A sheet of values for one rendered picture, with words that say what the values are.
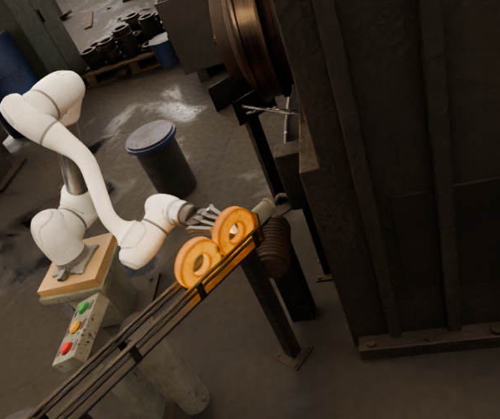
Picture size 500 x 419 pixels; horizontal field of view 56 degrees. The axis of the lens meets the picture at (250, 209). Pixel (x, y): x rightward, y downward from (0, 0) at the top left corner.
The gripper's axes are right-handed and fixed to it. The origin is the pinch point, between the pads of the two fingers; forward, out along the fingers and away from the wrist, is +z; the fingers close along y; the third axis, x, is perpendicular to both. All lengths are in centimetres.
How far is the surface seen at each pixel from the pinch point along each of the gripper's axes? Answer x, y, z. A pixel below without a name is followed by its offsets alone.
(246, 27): 48, -32, 6
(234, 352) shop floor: -69, 12, -26
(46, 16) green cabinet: 41, -154, -388
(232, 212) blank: 5.9, -1.4, 4.8
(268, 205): -3.0, -14.6, 4.3
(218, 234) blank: 3.9, 6.1, 4.1
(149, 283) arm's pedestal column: -61, 4, -93
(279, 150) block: 8.5, -28.4, 3.5
